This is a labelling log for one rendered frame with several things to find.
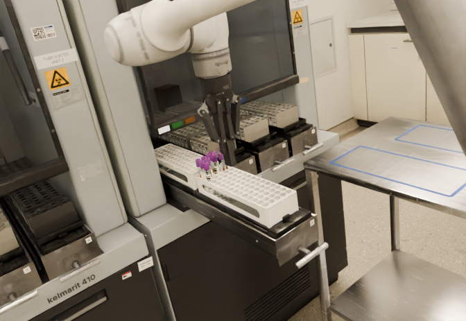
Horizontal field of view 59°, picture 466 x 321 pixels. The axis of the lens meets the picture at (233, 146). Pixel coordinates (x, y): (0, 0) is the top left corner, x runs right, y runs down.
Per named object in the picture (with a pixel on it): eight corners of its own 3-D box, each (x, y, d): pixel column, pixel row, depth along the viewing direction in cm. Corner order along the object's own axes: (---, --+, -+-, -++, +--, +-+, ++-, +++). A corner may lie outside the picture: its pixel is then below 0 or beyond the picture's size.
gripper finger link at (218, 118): (221, 99, 98) (216, 100, 97) (228, 143, 102) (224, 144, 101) (212, 97, 101) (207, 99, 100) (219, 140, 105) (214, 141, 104)
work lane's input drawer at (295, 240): (143, 186, 144) (137, 163, 141) (177, 171, 151) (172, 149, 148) (292, 276, 88) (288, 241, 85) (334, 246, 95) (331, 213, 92)
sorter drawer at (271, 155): (164, 138, 191) (159, 119, 188) (188, 128, 198) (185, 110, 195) (270, 176, 135) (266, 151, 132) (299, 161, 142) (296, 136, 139)
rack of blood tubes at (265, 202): (198, 195, 116) (194, 176, 113) (226, 181, 121) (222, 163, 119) (270, 233, 93) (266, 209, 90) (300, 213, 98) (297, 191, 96)
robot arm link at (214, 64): (236, 46, 94) (240, 71, 96) (213, 46, 101) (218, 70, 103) (204, 55, 89) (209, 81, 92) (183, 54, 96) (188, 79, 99)
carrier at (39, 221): (77, 217, 112) (70, 197, 110) (79, 219, 111) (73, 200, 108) (33, 236, 106) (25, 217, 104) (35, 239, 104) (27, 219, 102)
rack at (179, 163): (148, 169, 140) (144, 152, 138) (173, 159, 145) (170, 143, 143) (195, 193, 117) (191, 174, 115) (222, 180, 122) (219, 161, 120)
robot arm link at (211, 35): (211, 46, 102) (168, 57, 95) (200, -21, 97) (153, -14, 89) (241, 44, 95) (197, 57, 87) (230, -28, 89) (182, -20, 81)
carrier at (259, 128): (265, 132, 149) (263, 117, 147) (270, 133, 148) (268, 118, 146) (241, 143, 143) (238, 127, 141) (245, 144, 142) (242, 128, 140)
